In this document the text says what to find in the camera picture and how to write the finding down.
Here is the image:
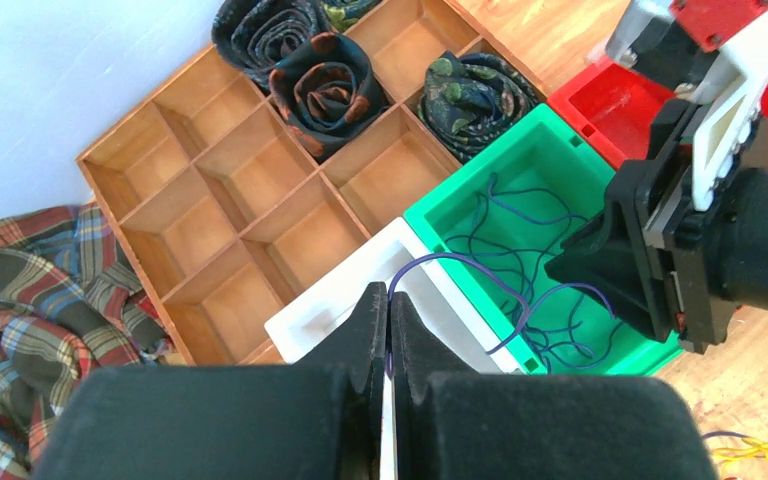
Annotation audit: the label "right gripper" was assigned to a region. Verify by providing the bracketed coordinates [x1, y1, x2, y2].
[545, 100, 768, 354]

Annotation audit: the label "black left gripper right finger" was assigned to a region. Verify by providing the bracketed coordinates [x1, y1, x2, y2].
[390, 292, 717, 479]

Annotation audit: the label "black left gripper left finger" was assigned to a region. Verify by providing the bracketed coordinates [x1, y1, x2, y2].
[32, 282, 388, 479]

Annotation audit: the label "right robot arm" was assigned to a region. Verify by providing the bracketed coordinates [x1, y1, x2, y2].
[546, 99, 768, 353]

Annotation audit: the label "green plastic bin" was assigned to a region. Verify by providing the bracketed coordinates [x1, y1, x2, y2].
[404, 105, 679, 375]

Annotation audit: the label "red plastic bin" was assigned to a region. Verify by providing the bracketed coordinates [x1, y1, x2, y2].
[548, 58, 768, 169]

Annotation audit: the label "white plastic bin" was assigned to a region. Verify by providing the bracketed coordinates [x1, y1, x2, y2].
[263, 216, 524, 376]

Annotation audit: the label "wooden compartment tray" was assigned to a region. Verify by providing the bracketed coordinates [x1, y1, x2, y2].
[75, 0, 551, 367]

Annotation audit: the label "rolled green patterned tie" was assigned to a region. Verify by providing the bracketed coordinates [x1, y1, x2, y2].
[417, 51, 540, 164]

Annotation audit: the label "plaid cloth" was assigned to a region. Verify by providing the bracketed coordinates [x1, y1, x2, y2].
[0, 203, 174, 479]

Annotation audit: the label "rolled orange spotted tie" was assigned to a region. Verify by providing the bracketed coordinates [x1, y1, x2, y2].
[269, 33, 390, 164]

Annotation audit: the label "rolled teal yellow tie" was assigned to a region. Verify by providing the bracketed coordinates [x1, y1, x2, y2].
[321, 0, 380, 33]

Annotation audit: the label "rolled dark tie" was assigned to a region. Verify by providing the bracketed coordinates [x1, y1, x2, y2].
[211, 0, 331, 93]

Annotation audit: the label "purple wires in green bin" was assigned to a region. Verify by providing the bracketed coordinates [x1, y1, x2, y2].
[443, 173, 614, 371]

